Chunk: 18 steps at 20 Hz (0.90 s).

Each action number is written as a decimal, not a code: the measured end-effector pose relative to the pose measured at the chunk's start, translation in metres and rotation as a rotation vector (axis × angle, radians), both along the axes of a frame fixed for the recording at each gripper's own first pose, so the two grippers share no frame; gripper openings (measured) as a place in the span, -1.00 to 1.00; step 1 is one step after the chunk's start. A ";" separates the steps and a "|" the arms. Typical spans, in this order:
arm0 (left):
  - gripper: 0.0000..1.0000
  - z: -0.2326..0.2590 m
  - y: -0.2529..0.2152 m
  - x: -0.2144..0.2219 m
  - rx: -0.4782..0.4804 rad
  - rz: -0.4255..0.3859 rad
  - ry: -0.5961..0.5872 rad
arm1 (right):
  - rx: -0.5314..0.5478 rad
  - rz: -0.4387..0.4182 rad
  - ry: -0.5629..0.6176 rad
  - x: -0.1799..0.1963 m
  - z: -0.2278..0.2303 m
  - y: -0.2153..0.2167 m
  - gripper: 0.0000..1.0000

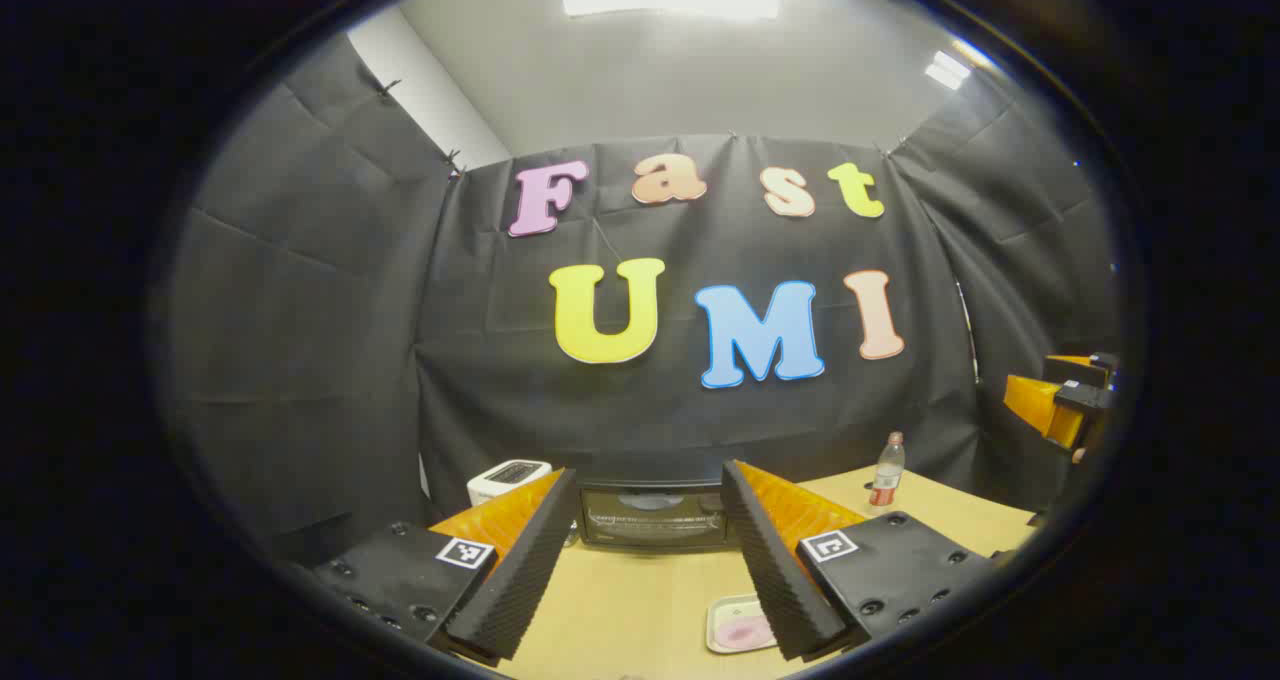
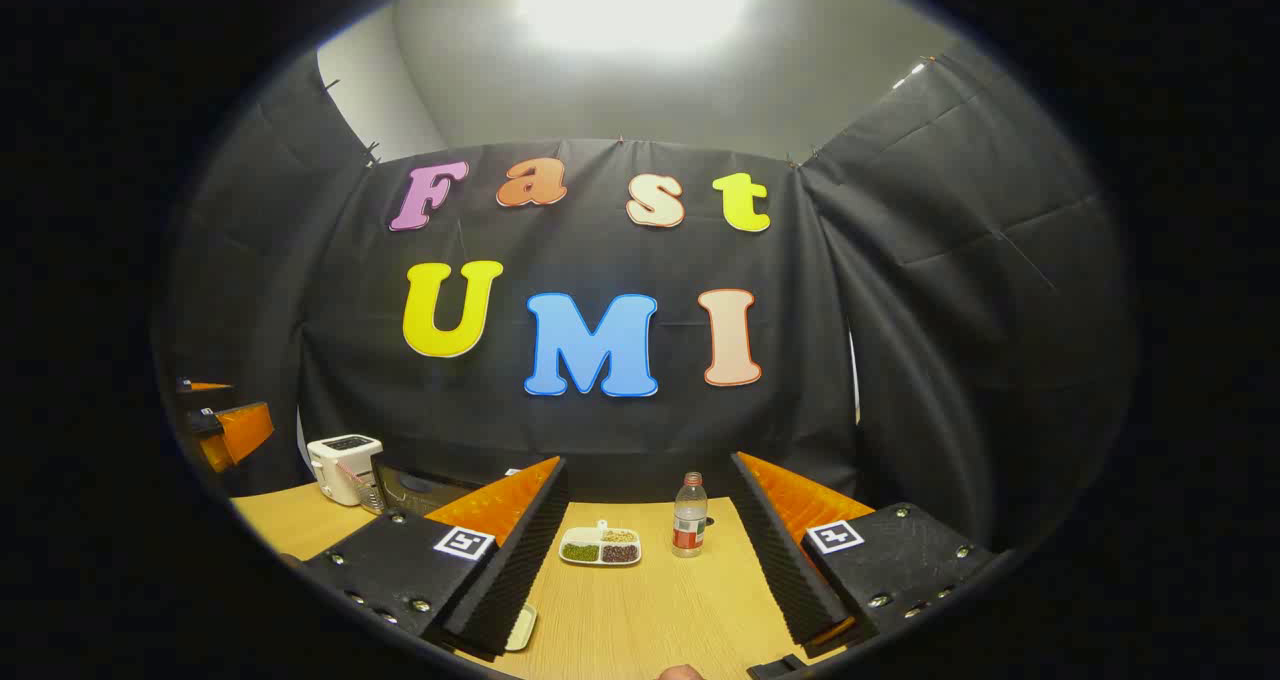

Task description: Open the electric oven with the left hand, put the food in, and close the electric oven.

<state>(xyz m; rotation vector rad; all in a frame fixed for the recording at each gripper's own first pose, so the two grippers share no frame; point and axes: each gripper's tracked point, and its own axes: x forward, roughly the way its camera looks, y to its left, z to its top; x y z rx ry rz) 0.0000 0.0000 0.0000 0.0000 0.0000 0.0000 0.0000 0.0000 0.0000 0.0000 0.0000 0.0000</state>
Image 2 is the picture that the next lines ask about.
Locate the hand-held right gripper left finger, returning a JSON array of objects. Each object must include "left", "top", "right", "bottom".
[{"left": 300, "top": 455, "right": 569, "bottom": 659}]

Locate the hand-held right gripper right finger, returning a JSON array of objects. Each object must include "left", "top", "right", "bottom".
[{"left": 728, "top": 450, "right": 1001, "bottom": 659}]

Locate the small cream plate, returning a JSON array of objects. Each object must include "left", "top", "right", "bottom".
[{"left": 503, "top": 603, "right": 539, "bottom": 653}]

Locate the black electric oven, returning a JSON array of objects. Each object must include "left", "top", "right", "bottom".
[{"left": 372, "top": 450, "right": 551, "bottom": 517}]

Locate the white divided dish of beans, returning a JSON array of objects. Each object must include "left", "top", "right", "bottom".
[{"left": 558, "top": 520, "right": 643, "bottom": 568}]

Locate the clear red label water bottle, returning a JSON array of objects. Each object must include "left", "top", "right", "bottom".
[{"left": 672, "top": 471, "right": 709, "bottom": 559}]

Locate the white toaster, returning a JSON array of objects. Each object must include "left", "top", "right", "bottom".
[{"left": 307, "top": 434, "right": 384, "bottom": 507}]

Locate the black backdrop cloth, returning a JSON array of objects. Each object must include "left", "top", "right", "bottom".
[{"left": 155, "top": 40, "right": 1136, "bottom": 551}]

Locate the bright ceiling light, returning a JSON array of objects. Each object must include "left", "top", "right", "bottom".
[{"left": 515, "top": 0, "right": 753, "bottom": 56}]

